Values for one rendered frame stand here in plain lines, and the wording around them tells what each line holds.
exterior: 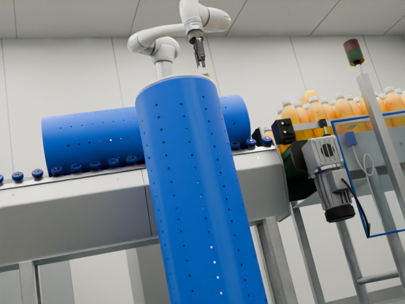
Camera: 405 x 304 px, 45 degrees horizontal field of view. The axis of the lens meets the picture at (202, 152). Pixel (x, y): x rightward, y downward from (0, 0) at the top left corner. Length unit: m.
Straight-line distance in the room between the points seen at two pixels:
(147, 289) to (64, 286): 1.10
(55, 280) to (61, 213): 1.51
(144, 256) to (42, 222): 0.67
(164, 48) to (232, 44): 3.17
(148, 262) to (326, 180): 1.01
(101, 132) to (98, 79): 3.39
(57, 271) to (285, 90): 3.69
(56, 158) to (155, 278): 0.81
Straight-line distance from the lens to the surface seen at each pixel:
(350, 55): 2.17
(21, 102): 5.23
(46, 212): 1.96
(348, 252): 2.47
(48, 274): 3.44
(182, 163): 1.45
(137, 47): 2.91
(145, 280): 2.44
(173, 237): 1.44
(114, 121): 2.05
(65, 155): 2.03
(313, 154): 1.93
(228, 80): 5.79
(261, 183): 2.07
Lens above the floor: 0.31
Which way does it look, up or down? 18 degrees up
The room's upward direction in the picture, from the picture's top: 12 degrees counter-clockwise
